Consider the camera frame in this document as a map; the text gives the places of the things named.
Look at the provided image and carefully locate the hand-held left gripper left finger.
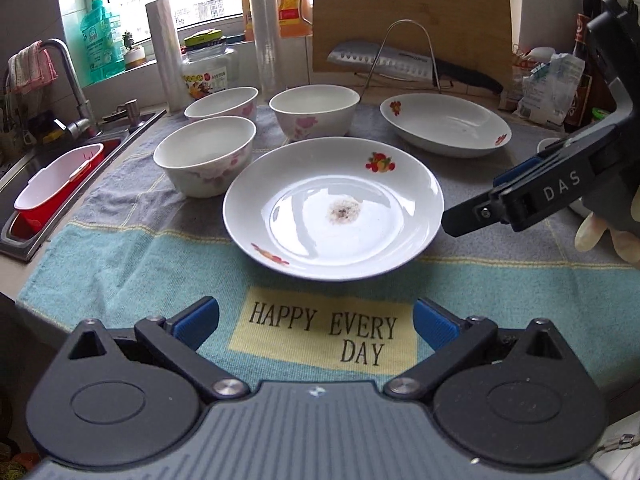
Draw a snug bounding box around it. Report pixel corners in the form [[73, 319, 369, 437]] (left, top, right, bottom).
[[67, 296, 251, 402]]

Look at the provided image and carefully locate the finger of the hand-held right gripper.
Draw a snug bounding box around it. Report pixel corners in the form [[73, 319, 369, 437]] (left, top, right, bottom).
[[441, 186, 524, 239], [494, 138, 568, 188]]

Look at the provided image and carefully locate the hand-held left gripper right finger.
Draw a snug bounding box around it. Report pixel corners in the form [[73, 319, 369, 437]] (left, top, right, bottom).
[[384, 297, 571, 402]]

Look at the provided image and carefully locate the stained white fruit-print plate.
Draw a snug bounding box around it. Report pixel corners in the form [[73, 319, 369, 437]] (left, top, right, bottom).
[[223, 136, 445, 282]]

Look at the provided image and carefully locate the white pink-flower bowl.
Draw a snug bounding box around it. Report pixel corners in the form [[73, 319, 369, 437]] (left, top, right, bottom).
[[153, 116, 257, 199], [184, 86, 259, 136], [269, 85, 361, 142]]

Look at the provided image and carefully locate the person's right hand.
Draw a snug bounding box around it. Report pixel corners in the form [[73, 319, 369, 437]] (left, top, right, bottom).
[[574, 211, 640, 267]]

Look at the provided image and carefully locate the grey and teal printed mat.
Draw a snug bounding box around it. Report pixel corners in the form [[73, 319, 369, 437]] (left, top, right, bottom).
[[15, 101, 640, 391]]

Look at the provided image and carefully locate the red and white seasoning bag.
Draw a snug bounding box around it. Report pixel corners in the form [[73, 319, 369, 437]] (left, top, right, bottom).
[[500, 45, 556, 111]]

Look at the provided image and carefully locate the dark soy sauce bottle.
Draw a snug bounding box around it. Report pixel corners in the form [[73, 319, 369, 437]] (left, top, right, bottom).
[[565, 12, 608, 133]]

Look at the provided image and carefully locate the red and white drain basket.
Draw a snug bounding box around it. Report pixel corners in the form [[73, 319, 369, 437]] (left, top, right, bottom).
[[13, 143, 105, 233]]

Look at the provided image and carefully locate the steel kitchen sink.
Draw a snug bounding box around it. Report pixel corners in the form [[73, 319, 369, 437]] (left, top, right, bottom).
[[0, 107, 168, 263]]

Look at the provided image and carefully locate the sink soap dispenser nozzle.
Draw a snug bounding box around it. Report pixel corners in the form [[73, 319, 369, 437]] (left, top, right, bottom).
[[102, 99, 148, 123]]

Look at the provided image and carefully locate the glass jar with green lid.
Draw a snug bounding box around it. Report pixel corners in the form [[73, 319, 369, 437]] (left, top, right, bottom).
[[181, 30, 240, 103]]

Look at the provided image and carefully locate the steel kitchen faucet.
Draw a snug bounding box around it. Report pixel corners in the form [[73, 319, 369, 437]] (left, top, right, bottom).
[[37, 38, 98, 138]]

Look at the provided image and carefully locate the short plastic wrap roll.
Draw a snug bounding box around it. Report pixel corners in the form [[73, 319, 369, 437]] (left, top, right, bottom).
[[145, 0, 185, 115]]

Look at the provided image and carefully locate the small potted plant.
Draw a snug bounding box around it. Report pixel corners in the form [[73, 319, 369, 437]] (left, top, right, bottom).
[[121, 31, 148, 70]]

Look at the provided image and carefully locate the orange cooking oil bottle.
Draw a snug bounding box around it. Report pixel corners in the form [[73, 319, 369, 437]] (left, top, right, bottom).
[[240, 0, 314, 42]]

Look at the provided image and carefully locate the tall plastic wrap roll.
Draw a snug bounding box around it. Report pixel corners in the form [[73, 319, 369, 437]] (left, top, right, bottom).
[[246, 0, 279, 103]]

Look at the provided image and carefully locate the green dish soap bottle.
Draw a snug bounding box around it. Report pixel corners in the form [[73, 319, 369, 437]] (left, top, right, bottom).
[[80, 0, 125, 86]]

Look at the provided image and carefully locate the pink dish cloth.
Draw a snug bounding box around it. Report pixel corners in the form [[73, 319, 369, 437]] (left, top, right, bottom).
[[6, 41, 58, 95]]

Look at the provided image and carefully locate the metal wire rack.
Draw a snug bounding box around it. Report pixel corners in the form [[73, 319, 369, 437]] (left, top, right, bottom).
[[354, 19, 451, 92]]

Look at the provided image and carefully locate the cleaver with black handle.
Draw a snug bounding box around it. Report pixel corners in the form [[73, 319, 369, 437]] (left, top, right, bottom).
[[327, 41, 505, 96]]

